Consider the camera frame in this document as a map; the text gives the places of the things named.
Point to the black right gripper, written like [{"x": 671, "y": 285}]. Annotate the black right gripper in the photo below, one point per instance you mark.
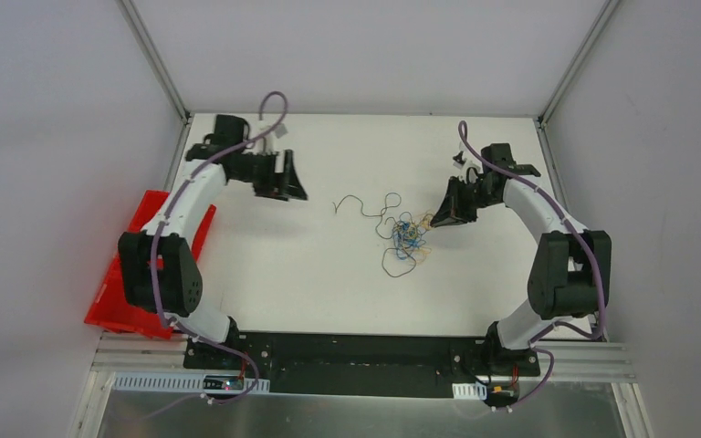
[{"x": 464, "y": 197}]

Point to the aluminium frame rail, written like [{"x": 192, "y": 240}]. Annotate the aluminium frame rail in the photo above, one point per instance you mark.
[{"x": 582, "y": 361}]

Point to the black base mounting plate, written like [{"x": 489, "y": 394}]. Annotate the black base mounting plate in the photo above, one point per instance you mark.
[{"x": 364, "y": 365}]

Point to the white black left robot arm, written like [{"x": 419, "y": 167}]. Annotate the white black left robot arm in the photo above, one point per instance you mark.
[{"x": 159, "y": 271}]

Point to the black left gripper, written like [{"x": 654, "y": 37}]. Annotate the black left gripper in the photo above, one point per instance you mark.
[{"x": 279, "y": 174}]

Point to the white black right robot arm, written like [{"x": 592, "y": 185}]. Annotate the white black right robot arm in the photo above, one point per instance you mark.
[{"x": 569, "y": 277}]

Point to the white slotted cable duct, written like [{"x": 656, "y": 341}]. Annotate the white slotted cable duct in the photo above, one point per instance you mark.
[{"x": 216, "y": 384}]

